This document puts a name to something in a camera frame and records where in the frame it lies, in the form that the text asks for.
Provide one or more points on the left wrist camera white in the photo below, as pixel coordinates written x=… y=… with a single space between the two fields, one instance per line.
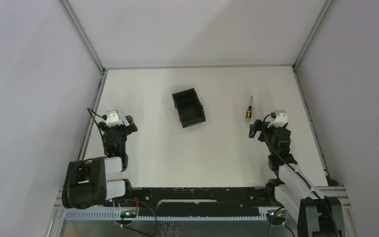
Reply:
x=113 y=119

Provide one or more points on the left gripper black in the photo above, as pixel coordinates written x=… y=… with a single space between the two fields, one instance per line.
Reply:
x=117 y=129

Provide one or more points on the left controller board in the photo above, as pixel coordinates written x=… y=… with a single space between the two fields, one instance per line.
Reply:
x=128 y=214

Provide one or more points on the controller board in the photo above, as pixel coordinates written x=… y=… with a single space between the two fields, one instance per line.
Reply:
x=128 y=214
x=277 y=218

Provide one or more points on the black plastic bin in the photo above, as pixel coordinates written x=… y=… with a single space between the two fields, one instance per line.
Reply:
x=189 y=107

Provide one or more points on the yellow black screwdriver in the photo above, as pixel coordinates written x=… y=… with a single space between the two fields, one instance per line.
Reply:
x=249 y=110

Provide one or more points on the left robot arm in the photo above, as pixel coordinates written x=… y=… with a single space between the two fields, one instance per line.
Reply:
x=86 y=183

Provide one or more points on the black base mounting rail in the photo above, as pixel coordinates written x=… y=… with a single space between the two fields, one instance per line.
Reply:
x=197 y=202

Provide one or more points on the right controller board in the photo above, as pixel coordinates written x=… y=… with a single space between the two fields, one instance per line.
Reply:
x=277 y=218

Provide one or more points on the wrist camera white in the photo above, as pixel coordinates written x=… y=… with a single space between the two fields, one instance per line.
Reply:
x=280 y=119
x=113 y=119

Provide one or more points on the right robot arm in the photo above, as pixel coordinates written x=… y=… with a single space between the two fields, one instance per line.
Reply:
x=317 y=214

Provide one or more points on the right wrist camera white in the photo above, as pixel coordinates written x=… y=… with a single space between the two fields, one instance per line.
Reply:
x=280 y=119

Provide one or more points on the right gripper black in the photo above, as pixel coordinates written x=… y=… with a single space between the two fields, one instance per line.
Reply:
x=257 y=126

